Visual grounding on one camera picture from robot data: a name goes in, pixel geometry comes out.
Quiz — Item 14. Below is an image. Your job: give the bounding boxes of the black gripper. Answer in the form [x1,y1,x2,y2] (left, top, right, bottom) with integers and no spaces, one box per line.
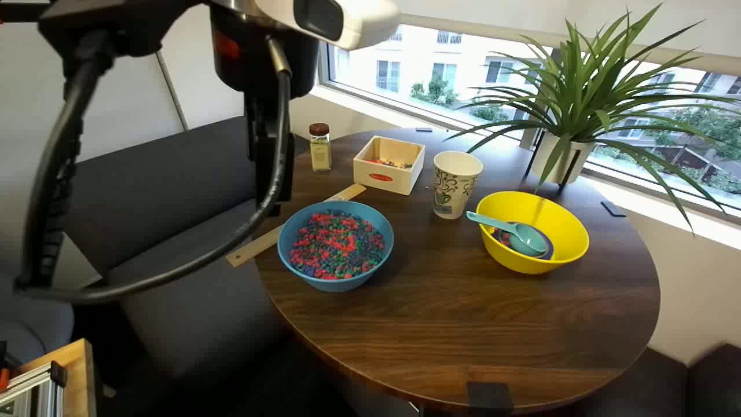
[208,2,322,220]

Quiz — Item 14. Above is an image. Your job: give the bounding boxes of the wooden ruler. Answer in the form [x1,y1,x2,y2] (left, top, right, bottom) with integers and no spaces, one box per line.
[225,182,368,271]

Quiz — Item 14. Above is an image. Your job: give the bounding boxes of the white wooden box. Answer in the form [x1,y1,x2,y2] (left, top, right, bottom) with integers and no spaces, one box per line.
[351,135,427,200]

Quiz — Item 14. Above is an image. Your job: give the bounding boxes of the spice jar with brown lid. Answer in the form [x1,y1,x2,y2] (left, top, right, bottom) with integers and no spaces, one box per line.
[308,120,335,173]

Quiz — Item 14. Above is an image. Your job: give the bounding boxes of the dark grey sofa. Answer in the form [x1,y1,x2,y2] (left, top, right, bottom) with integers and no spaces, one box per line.
[36,113,327,417]

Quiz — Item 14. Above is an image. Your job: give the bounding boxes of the colourful beads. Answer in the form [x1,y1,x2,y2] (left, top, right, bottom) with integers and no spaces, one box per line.
[287,212,386,282]

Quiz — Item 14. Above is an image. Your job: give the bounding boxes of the blue bowl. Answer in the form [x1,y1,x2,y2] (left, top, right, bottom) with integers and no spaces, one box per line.
[274,200,395,294]

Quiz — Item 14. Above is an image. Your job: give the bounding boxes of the patterned paper cup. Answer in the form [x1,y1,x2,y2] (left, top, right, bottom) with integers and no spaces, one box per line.
[431,149,486,223]

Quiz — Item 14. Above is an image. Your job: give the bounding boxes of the teal plastic spoon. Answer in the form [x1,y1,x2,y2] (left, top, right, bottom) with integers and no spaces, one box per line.
[463,209,554,259]

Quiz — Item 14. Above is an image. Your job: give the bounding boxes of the white plant pot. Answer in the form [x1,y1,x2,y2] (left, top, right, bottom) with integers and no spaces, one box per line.
[529,131,598,189]

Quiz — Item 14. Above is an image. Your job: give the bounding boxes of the grey armchair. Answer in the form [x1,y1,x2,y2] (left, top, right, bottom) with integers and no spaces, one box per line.
[0,268,75,367]

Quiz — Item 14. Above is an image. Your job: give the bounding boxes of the black metal plant stand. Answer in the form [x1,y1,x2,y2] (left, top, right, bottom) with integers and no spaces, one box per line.
[521,140,591,197]

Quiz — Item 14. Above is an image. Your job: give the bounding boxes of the yellow bowl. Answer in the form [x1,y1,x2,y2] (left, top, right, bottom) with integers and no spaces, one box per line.
[471,190,593,279]

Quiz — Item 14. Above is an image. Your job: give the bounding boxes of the green spiky plant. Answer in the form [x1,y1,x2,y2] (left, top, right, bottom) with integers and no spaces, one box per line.
[446,2,736,233]

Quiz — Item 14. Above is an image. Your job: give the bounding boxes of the dark seat cushion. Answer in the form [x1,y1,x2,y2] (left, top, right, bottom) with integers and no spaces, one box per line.
[569,344,741,417]

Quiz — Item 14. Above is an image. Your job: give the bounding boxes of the window with white frame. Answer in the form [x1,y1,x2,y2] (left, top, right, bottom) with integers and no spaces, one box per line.
[316,18,741,235]

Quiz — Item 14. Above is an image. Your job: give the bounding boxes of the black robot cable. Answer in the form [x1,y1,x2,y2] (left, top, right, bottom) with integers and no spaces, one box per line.
[11,33,295,307]

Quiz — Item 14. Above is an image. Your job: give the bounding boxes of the aluminium frame profile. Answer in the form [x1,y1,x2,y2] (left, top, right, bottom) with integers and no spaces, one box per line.
[0,360,70,417]

